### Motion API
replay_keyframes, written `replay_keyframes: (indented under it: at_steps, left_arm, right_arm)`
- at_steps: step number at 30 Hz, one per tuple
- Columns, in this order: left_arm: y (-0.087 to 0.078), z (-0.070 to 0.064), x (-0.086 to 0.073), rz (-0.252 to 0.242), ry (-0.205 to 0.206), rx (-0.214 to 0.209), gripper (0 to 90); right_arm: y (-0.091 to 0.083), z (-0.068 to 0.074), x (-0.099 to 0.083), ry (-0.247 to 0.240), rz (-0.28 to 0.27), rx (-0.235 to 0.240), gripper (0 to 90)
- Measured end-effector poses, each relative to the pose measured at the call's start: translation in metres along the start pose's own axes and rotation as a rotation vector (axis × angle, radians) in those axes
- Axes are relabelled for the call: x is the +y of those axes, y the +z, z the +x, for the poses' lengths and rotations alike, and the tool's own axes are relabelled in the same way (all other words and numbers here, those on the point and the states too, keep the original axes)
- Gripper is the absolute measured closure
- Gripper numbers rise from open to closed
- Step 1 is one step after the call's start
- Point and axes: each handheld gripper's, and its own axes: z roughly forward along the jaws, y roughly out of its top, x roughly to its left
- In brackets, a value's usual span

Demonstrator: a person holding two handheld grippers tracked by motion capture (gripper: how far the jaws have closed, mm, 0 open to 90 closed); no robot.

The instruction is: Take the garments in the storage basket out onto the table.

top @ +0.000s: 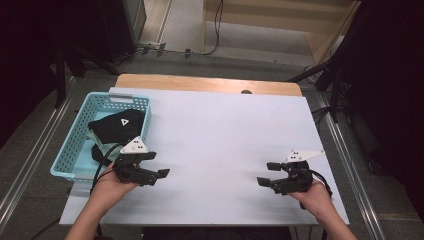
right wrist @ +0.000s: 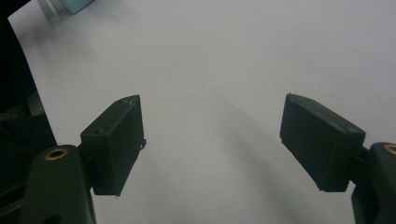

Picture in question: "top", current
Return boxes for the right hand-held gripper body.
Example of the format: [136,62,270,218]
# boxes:
[286,149,325,195]

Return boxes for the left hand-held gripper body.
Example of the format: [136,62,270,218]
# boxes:
[112,135,150,185]

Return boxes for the black and green t-shirt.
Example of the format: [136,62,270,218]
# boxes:
[87,109,147,167]

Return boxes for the light blue plastic basket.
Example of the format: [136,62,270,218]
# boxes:
[49,92,153,185]

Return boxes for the person's right hand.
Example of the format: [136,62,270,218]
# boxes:
[288,181,335,220]

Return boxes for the person's left hand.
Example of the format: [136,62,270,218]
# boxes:
[89,162,140,213]

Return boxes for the person's dark clothing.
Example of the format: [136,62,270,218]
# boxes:
[141,226,293,240]

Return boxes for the wooden table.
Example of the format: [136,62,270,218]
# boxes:
[114,73,303,98]

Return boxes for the black metal stand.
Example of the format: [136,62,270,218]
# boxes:
[288,54,351,124]
[54,39,121,109]

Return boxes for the dark cabinet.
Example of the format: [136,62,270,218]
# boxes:
[98,0,148,64]

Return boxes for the dark curtain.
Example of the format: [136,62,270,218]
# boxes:
[0,0,104,148]
[339,0,424,221]

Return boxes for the wooden shelf unit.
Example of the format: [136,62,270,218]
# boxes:
[201,0,363,66]

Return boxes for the right hand-held gripper cable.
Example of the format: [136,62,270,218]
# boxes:
[309,169,335,211]

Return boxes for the hand-held gripper cable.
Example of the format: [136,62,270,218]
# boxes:
[89,143,122,196]
[309,169,335,211]

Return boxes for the left hand-held gripper cable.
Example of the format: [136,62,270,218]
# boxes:
[89,143,122,196]

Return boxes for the black floor cable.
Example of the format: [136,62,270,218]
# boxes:
[184,0,225,57]

